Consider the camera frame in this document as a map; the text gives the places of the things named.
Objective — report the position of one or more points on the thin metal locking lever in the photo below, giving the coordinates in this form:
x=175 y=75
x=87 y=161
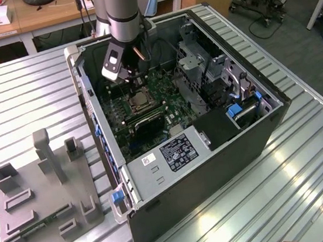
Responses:
x=122 y=91

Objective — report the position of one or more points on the silver CPU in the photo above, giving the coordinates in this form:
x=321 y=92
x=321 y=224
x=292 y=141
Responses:
x=144 y=98

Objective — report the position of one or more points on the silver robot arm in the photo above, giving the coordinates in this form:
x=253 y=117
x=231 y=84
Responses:
x=125 y=28

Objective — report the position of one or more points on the CPU socket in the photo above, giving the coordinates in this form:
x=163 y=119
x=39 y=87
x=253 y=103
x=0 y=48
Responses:
x=144 y=110

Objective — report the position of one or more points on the green RAM stick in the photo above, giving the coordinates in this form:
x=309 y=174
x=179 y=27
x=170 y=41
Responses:
x=143 y=116
x=34 y=227

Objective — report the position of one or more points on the silver metal disk bay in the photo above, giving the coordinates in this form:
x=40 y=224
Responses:
x=191 y=64

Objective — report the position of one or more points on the green motherboard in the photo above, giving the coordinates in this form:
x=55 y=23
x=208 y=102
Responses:
x=177 y=107

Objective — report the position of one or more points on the black graphics card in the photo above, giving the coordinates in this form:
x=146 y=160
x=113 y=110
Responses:
x=149 y=127

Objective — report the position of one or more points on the blue card retainer strip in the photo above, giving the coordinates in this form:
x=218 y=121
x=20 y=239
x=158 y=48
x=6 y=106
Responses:
x=96 y=131

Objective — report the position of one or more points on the small silver heatsink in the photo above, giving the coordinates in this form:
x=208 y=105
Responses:
x=175 y=129

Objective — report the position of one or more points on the wooden desk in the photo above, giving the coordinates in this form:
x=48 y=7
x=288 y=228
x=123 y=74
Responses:
x=53 y=10

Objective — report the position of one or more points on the black plastic shroud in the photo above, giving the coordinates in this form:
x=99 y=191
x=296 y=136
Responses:
x=214 y=129

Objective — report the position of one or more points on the blue disk carrier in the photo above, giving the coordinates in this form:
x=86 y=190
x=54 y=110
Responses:
x=234 y=110

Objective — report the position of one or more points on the grey power supply unit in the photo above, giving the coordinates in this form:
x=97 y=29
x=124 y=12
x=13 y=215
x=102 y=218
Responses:
x=150 y=184

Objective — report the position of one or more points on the small blue clip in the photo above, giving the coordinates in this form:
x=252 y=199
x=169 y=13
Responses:
x=258 y=95

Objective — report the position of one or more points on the blue case latch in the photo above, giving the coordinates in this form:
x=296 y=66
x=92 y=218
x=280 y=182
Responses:
x=118 y=197

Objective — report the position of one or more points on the black open PC case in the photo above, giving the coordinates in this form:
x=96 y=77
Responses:
x=203 y=198

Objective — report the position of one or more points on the grey parts rack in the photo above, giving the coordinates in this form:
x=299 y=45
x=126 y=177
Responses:
x=42 y=206

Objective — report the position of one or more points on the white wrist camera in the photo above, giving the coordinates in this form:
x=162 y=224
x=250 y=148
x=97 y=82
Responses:
x=111 y=72

